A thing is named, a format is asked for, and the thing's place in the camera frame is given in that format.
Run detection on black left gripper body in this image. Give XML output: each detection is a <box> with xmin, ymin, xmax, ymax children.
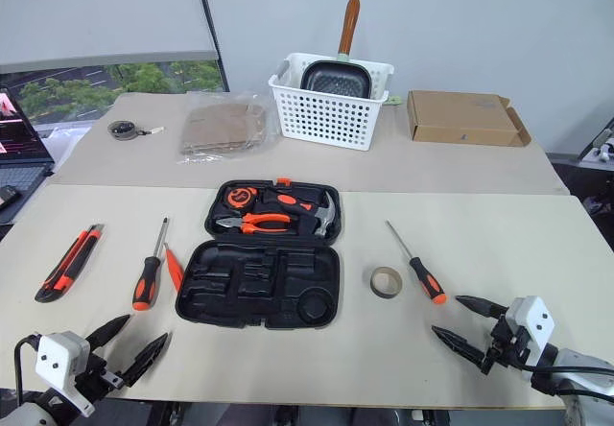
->
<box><xmin>71</xmin><ymin>347</ymin><xmax>130</xmax><ymax>405</ymax></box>

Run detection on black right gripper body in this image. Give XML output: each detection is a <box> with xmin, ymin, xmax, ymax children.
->
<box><xmin>479</xmin><ymin>314</ymin><xmax>534</xmax><ymax>376</ymax></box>

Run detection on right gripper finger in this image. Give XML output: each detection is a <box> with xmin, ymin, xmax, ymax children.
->
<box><xmin>431</xmin><ymin>324</ymin><xmax>489</xmax><ymax>367</ymax></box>
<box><xmin>454</xmin><ymin>295</ymin><xmax>508</xmax><ymax>322</ymax></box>

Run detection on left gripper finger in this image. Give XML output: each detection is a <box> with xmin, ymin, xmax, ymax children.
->
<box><xmin>84</xmin><ymin>314</ymin><xmax>132</xmax><ymax>351</ymax></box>
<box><xmin>119</xmin><ymin>331</ymin><xmax>172</xmax><ymax>390</ymax></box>

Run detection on large orange black screwdriver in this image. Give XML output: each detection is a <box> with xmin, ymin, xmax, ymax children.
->
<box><xmin>131</xmin><ymin>215</ymin><xmax>171</xmax><ymax>312</ymax></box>

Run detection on slim orange black screwdriver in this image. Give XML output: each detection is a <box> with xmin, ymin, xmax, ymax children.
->
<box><xmin>385</xmin><ymin>220</ymin><xmax>449</xmax><ymax>306</ymax></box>

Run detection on orange black utility knife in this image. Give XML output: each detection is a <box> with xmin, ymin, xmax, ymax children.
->
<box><xmin>34</xmin><ymin>223</ymin><xmax>106</xmax><ymax>304</ymax></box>

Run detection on orange test pen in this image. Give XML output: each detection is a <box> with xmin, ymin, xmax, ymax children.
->
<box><xmin>162</xmin><ymin>241</ymin><xmax>185</xmax><ymax>295</ymax></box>

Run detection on brown tape roll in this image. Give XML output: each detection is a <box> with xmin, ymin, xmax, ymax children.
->
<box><xmin>369</xmin><ymin>265</ymin><xmax>404</xmax><ymax>300</ymax></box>

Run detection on black tool case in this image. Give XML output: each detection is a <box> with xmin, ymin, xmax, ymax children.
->
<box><xmin>176</xmin><ymin>177</ymin><xmax>343</xmax><ymax>330</ymax></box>

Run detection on open laptop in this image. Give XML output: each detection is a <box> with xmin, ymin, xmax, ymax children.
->
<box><xmin>0</xmin><ymin>86</ymin><xmax>56</xmax><ymax>226</ymax></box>

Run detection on orange black tape measure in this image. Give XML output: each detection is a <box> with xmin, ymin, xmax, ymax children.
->
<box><xmin>224</xmin><ymin>186</ymin><xmax>261</xmax><ymax>209</ymax></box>

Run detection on brown cardboard box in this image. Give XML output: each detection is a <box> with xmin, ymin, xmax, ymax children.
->
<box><xmin>407</xmin><ymin>89</ymin><xmax>532</xmax><ymax>149</ymax></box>

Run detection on white background device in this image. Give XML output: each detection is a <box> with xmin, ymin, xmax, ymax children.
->
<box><xmin>591</xmin><ymin>127</ymin><xmax>614</xmax><ymax>164</ymax></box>

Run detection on clear bag with cardboard sheets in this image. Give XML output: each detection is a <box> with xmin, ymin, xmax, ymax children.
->
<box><xmin>174</xmin><ymin>90</ymin><xmax>282</xmax><ymax>166</ymax></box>

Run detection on white perforated plastic basket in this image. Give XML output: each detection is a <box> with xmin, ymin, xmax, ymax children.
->
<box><xmin>268</xmin><ymin>52</ymin><xmax>396</xmax><ymax>154</ymax></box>

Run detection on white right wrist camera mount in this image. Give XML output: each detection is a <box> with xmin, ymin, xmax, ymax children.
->
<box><xmin>505</xmin><ymin>295</ymin><xmax>558</xmax><ymax>370</ymax></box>

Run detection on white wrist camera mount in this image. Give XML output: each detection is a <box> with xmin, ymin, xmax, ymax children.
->
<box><xmin>505</xmin><ymin>295</ymin><xmax>558</xmax><ymax>370</ymax></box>
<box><xmin>35</xmin><ymin>331</ymin><xmax>96</xmax><ymax>418</ymax></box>

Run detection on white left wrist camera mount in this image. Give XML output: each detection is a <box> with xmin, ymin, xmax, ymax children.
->
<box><xmin>35</xmin><ymin>331</ymin><xmax>96</xmax><ymax>418</ymax></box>

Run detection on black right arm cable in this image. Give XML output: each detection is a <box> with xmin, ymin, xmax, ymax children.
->
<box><xmin>529</xmin><ymin>365</ymin><xmax>614</xmax><ymax>396</ymax></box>

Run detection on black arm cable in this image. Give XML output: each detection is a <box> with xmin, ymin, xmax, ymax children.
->
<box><xmin>529</xmin><ymin>365</ymin><xmax>614</xmax><ymax>396</ymax></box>
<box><xmin>12</xmin><ymin>333</ymin><xmax>40</xmax><ymax>406</ymax></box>

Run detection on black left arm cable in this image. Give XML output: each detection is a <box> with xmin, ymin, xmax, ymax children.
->
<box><xmin>12</xmin><ymin>333</ymin><xmax>40</xmax><ymax>406</ymax></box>

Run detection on orange handled pliers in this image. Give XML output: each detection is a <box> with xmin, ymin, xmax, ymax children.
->
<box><xmin>215</xmin><ymin>211</ymin><xmax>293</xmax><ymax>235</ymax></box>

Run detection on claw hammer black orange handle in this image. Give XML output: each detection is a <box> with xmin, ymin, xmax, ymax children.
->
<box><xmin>261</xmin><ymin>189</ymin><xmax>340</xmax><ymax>241</ymax></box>

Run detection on round black reel with cord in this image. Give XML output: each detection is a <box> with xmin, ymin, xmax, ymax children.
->
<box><xmin>106</xmin><ymin>119</ymin><xmax>166</xmax><ymax>143</ymax></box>

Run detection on grey window blind rail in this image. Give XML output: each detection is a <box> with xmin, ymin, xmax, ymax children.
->
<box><xmin>0</xmin><ymin>50</ymin><xmax>219</xmax><ymax>77</ymax></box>

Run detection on square pan wooden handle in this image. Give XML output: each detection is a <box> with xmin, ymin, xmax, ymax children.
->
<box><xmin>299</xmin><ymin>0</ymin><xmax>373</xmax><ymax>101</ymax></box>

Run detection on black window post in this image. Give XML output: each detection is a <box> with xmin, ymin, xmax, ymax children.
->
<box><xmin>193</xmin><ymin>0</ymin><xmax>231</xmax><ymax>94</ymax></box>

